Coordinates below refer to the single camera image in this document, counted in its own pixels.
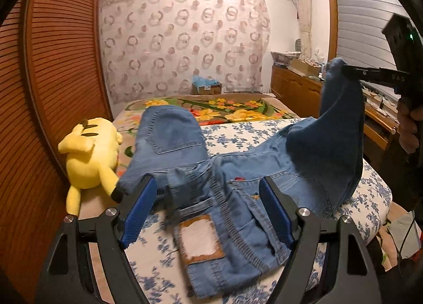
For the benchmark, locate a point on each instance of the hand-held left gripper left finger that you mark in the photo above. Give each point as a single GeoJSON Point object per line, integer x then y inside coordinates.
{"type": "Point", "coordinates": [138, 214]}

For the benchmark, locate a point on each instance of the cream window curtain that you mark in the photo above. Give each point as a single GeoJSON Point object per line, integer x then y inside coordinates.
{"type": "Point", "coordinates": [304, 9]}

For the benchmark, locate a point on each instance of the cardboard box with blue bag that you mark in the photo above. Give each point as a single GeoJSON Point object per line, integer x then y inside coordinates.
{"type": "Point", "coordinates": [208, 89]}

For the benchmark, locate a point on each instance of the grey window blind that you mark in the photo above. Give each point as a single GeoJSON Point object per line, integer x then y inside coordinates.
{"type": "Point", "coordinates": [360, 19]}

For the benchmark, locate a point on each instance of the wooden louvered wardrobe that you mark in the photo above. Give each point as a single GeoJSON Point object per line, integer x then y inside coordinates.
{"type": "Point", "coordinates": [59, 59]}

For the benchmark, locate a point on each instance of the circle patterned wall cloth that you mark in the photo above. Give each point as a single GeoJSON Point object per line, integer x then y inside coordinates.
{"type": "Point", "coordinates": [181, 42]}

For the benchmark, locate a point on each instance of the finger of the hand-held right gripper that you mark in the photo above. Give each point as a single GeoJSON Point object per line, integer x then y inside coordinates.
{"type": "Point", "coordinates": [378, 81]}
{"type": "Point", "coordinates": [363, 71]}

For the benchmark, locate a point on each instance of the open cardboard box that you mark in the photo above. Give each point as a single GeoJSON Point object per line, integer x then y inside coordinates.
{"type": "Point", "coordinates": [304, 67]}

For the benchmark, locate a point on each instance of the wooden cabinet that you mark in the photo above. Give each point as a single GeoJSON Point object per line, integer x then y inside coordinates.
{"type": "Point", "coordinates": [294, 85]}

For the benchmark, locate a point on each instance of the person's right hand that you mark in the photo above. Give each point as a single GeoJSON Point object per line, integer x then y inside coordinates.
{"type": "Point", "coordinates": [408, 128]}

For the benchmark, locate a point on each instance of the stack of newspapers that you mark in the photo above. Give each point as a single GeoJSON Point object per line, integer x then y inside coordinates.
{"type": "Point", "coordinates": [284, 58]}

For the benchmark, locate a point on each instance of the yellow plush toy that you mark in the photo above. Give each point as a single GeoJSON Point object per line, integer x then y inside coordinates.
{"type": "Point", "coordinates": [89, 158]}

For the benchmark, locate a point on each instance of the blue denim pants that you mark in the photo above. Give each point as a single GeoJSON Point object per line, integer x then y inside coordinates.
{"type": "Point", "coordinates": [238, 218]}

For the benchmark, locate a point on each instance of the floral blanket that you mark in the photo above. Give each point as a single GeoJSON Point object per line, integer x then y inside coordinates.
{"type": "Point", "coordinates": [231, 112]}

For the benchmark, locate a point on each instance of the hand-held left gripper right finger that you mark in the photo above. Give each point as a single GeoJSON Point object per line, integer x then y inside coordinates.
{"type": "Point", "coordinates": [276, 214]}

